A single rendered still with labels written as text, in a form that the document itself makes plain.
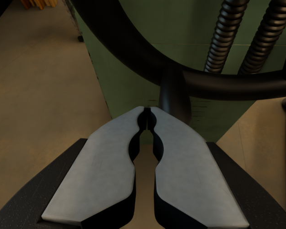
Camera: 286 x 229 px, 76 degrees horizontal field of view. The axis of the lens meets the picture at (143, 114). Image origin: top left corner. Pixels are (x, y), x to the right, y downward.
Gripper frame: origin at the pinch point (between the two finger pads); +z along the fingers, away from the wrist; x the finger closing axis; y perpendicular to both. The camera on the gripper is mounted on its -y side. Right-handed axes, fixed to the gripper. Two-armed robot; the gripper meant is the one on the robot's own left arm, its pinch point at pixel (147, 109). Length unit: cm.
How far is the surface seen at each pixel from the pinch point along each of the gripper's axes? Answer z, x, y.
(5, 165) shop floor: 47, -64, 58
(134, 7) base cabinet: 24.1, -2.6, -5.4
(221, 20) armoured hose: 10.8, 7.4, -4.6
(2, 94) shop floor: 81, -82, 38
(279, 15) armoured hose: 10.1, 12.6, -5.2
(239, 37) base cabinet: 26.8, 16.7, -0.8
